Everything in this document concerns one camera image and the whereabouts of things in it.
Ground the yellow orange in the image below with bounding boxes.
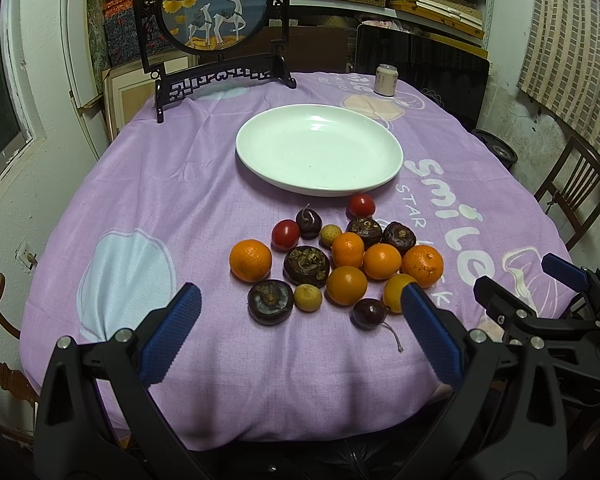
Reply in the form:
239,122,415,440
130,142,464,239
382,273,416,314

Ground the dark cherry with stem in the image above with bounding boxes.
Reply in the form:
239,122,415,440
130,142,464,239
350,298,404,353

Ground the textured orange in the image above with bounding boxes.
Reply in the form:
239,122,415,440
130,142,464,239
401,245,444,288

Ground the orange small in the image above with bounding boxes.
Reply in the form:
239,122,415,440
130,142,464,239
330,232,365,268

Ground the yellow longan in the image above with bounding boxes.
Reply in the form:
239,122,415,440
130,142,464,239
294,284,323,313
318,224,342,248

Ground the red tomato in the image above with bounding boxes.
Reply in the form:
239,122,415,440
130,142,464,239
271,219,300,252
348,194,376,218

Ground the wooden chair right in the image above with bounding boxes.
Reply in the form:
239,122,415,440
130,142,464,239
534,134,600,250

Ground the wooden chair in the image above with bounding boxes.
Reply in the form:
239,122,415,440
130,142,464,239
534,134,600,250
0,273,38,410

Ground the black wheel on floor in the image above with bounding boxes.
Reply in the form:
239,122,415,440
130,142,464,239
471,129,518,170

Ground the purple printed tablecloth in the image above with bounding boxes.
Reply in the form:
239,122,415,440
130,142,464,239
19,73,570,451

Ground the wooden chair left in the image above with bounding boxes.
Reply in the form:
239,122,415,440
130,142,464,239
0,273,38,410

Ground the checked curtain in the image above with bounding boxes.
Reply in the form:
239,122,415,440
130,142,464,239
518,0,600,151

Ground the white oval plate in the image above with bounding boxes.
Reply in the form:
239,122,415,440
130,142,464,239
235,104,403,197

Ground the pink drink can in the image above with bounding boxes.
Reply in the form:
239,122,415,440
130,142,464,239
374,64,399,98

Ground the round deer painting screen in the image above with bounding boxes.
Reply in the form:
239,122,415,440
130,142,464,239
132,0,297,124

